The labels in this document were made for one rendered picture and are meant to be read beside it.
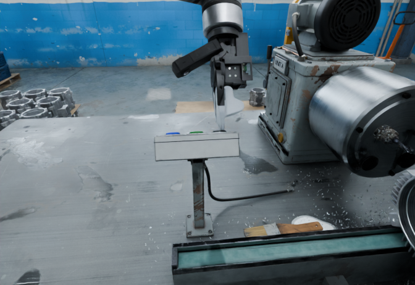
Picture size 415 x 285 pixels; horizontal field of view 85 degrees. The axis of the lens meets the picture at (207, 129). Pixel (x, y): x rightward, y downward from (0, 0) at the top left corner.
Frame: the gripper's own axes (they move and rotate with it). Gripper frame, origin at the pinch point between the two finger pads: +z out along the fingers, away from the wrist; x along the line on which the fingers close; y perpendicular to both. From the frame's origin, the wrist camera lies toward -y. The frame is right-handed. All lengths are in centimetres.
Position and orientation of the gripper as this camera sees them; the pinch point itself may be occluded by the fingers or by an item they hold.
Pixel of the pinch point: (218, 124)
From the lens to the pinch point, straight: 49.5
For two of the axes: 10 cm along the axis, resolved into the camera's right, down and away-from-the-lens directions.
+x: -0.8, 0.7, 9.9
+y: 10.0, -0.4, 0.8
